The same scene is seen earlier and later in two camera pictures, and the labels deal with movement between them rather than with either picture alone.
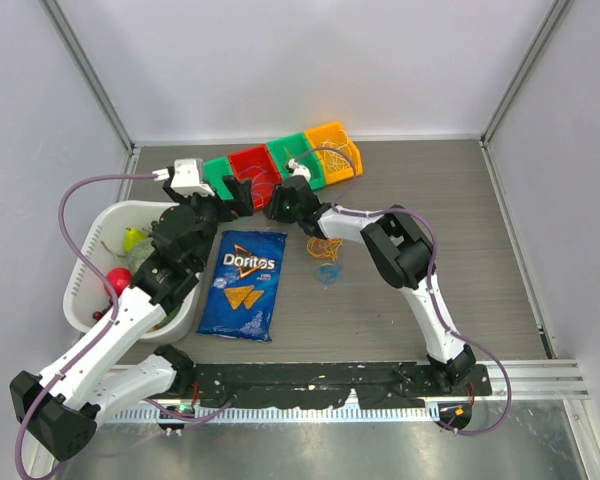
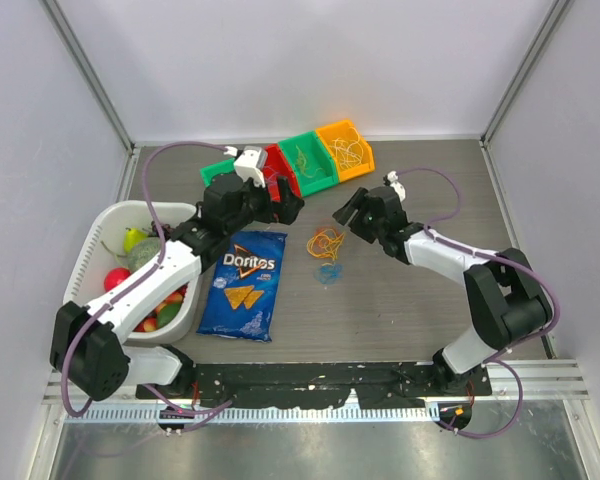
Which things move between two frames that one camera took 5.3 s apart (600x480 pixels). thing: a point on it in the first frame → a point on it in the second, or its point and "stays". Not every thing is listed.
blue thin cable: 328,274 stays
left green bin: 214,170 stays
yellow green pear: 132,237 stays
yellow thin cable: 324,247 stays
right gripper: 272,210 → 359,201
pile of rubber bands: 336,155 → 349,153
